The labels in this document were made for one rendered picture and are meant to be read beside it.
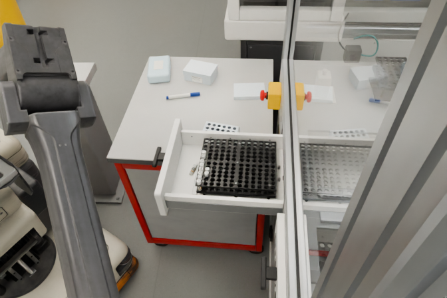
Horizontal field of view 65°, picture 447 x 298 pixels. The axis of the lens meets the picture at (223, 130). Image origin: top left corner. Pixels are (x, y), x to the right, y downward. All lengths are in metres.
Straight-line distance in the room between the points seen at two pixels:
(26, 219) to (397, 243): 1.10
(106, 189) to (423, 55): 2.00
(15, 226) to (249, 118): 0.84
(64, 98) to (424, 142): 0.44
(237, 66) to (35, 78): 1.17
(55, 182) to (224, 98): 1.04
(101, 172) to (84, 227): 1.53
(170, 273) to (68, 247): 1.42
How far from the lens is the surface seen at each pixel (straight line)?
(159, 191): 0.95
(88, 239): 0.46
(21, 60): 0.53
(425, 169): 0.19
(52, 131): 0.49
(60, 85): 0.52
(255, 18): 1.63
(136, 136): 1.33
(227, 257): 1.86
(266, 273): 0.85
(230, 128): 1.27
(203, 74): 1.48
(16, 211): 1.23
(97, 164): 1.93
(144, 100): 1.48
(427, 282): 0.24
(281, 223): 0.88
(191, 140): 1.14
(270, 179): 0.98
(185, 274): 1.84
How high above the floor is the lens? 1.70
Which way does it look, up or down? 46 degrees down
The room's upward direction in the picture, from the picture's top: 3 degrees counter-clockwise
